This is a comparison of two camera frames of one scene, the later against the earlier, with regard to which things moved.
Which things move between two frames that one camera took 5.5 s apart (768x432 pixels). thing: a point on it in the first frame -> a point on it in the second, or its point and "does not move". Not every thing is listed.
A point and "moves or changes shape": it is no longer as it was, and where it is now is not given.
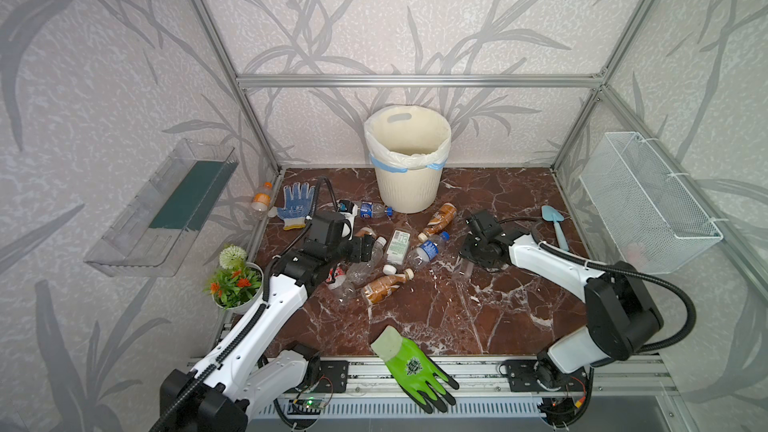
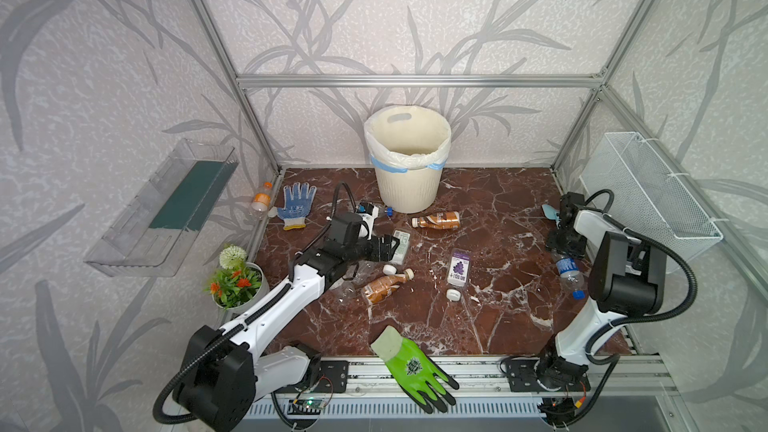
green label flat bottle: (399, 247) does not move
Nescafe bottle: (438, 220) moves or changes shape
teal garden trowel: (551, 213) does not move
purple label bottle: (463, 270) moves or changes shape
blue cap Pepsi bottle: (428, 251) moves or changes shape
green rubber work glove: (418, 376) does not move
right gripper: (475, 252) -> (564, 240)
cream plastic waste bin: (409, 192) does not move
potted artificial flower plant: (240, 284) does not move
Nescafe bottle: (380, 288) does not move
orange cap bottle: (261, 200) does not move
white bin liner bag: (408, 137) does not move
